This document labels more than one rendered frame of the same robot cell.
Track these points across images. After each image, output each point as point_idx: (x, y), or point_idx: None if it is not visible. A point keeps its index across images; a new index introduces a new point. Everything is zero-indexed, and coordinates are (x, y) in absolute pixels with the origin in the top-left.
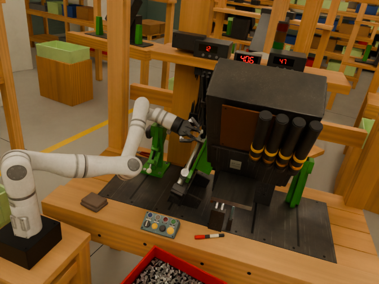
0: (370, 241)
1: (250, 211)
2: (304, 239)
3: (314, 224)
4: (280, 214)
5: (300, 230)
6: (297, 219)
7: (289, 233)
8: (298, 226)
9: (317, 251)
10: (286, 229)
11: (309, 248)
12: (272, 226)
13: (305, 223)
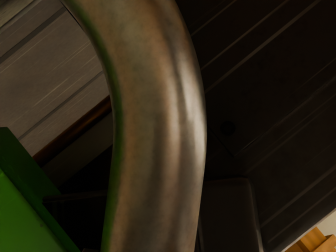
0: None
1: (10, 38)
2: (42, 129)
3: (108, 91)
4: (79, 58)
5: (62, 107)
6: (96, 77)
7: (32, 114)
8: (71, 97)
9: (34, 151)
10: (36, 105)
11: (28, 147)
12: (12, 98)
13: (95, 90)
